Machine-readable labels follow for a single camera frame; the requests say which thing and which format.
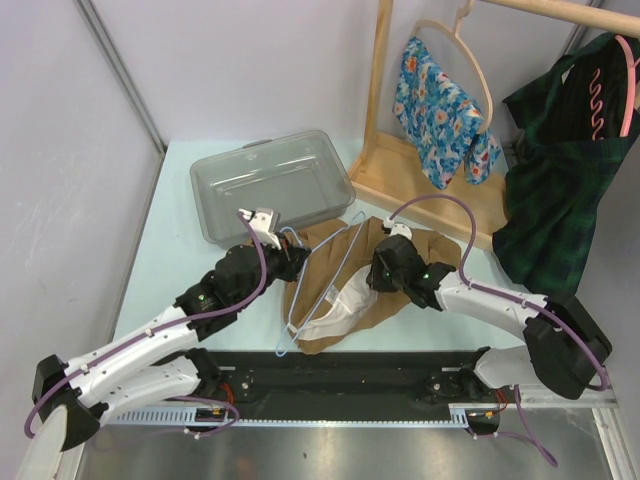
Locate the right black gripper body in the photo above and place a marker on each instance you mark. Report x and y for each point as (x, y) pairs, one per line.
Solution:
(384, 281)

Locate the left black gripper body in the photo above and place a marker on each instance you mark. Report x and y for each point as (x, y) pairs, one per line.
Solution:
(277, 266)

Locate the blue wire hanger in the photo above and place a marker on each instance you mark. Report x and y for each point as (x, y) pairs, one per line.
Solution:
(330, 243)

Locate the tan garment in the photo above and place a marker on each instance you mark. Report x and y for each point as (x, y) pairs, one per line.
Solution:
(357, 276)

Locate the blue floral skirt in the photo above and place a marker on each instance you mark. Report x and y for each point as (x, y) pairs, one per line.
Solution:
(441, 121)

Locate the green plaid garment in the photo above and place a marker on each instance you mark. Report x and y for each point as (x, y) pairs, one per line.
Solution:
(553, 192)

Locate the pink plastic hanger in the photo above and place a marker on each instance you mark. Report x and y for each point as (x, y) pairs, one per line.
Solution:
(612, 89)

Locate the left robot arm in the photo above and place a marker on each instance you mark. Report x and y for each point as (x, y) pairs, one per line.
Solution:
(163, 359)

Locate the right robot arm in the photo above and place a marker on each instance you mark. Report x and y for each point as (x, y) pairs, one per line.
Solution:
(563, 348)

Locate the clear plastic tray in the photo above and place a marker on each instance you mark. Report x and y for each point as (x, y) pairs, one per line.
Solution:
(299, 176)

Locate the wooden clothes rack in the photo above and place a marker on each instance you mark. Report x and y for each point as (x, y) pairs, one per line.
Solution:
(387, 172)

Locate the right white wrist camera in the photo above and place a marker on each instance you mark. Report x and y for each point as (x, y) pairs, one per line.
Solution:
(392, 227)

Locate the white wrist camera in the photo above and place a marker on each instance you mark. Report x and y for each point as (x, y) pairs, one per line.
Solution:
(262, 223)
(392, 227)

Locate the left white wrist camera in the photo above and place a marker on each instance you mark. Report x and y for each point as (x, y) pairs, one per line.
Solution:
(262, 223)

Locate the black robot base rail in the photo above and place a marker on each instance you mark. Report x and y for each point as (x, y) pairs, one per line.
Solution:
(347, 387)

